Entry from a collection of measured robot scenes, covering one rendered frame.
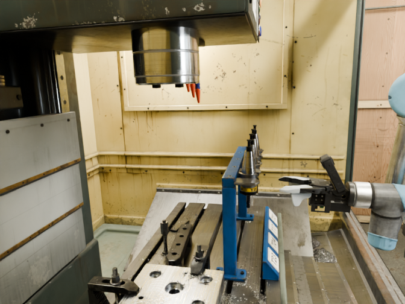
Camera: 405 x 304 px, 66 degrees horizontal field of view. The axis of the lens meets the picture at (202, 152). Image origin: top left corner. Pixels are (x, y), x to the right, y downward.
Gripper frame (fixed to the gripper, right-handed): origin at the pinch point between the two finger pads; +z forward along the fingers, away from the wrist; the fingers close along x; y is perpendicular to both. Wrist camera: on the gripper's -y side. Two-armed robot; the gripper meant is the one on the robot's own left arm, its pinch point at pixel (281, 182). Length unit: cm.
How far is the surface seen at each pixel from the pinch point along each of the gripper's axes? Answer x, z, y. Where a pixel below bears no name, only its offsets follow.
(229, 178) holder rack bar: -7.1, 15.1, -2.3
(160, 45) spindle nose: -27, 28, -37
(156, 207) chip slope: 68, 67, 42
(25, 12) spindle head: -32, 57, -44
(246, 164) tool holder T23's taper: -1.8, 10.6, -5.4
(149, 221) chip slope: 59, 68, 47
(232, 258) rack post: -7.1, 13.6, 23.2
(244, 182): -7.6, 10.5, -1.7
